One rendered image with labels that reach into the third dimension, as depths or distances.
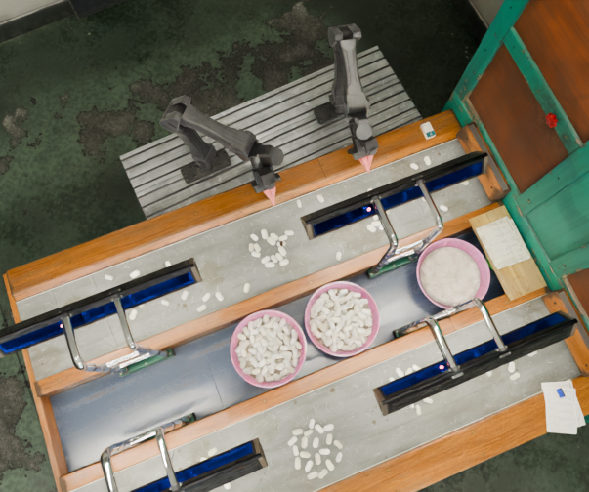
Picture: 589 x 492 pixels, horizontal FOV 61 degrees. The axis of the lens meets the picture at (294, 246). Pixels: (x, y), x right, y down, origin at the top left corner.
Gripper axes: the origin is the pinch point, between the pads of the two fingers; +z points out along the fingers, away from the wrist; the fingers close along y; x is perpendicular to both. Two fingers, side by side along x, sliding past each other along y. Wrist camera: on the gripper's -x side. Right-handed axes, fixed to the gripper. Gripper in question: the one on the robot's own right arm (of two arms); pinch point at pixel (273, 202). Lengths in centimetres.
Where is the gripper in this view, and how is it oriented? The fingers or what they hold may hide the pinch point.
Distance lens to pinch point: 180.8
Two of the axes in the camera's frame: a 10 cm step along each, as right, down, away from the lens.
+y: 9.3, -3.6, 0.9
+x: -2.4, -3.8, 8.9
